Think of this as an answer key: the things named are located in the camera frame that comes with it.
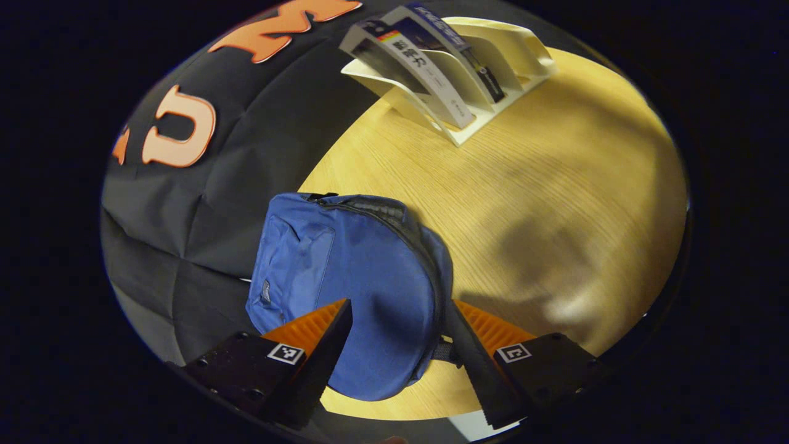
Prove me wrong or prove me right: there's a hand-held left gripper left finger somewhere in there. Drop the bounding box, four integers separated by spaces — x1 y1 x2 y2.
179 298 354 430

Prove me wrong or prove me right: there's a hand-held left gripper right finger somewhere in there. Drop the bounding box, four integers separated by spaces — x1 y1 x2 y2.
444 300 602 430

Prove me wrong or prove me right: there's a blue schoolbag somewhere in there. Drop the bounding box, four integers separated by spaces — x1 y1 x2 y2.
245 192 460 402

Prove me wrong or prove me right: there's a white-spined book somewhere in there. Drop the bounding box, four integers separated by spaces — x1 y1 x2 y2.
339 20 476 130

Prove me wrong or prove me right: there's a cream plastic bookshelf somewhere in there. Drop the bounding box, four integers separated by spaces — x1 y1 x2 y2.
340 17 559 147

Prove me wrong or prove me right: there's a blue-spined book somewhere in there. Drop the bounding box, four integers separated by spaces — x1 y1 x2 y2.
401 2 507 104

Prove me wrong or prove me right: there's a black backdrop cloth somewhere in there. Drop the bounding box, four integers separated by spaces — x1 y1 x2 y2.
100 0 444 371

